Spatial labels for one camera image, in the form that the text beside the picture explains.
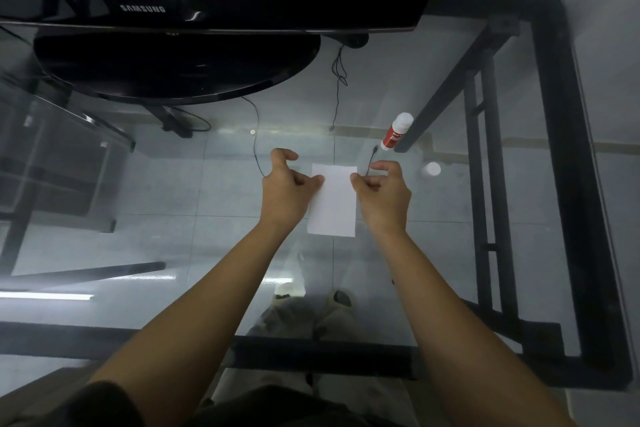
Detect person's right hand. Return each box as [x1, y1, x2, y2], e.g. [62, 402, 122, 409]
[349, 160, 412, 239]

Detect person's left hand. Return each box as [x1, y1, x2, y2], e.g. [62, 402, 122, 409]
[260, 148, 326, 235]

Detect white paper sheet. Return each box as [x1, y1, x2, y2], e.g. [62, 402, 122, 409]
[306, 164, 359, 238]

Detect person's left forearm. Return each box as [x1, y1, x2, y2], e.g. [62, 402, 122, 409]
[88, 222, 302, 408]

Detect person's right forearm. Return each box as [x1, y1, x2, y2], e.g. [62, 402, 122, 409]
[369, 227, 577, 427]

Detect red and white glue stick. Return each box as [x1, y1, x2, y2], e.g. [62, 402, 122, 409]
[380, 112, 415, 152]

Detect person's left shoe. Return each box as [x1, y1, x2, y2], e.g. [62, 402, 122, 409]
[272, 283, 307, 300]

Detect person's shoe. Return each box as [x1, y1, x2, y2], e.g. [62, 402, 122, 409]
[272, 283, 307, 300]
[326, 289, 355, 310]

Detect person's right shoe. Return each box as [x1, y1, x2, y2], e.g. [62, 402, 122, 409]
[326, 289, 355, 310]

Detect black power strip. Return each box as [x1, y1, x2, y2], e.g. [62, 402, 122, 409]
[148, 105, 212, 139]

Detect black oval television stand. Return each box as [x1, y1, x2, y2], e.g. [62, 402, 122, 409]
[32, 29, 321, 106]

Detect light grey trousers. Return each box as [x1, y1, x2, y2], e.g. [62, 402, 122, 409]
[212, 292, 418, 427]

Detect dark shirt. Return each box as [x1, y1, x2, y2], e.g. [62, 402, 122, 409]
[47, 381, 401, 427]

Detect glass shelf unit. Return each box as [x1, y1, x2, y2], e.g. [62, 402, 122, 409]
[0, 69, 137, 235]

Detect thin black cable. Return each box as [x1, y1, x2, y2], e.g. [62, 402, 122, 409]
[329, 44, 349, 131]
[241, 96, 267, 177]

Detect black metal table frame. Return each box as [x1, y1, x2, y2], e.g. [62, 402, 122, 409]
[0, 0, 634, 391]

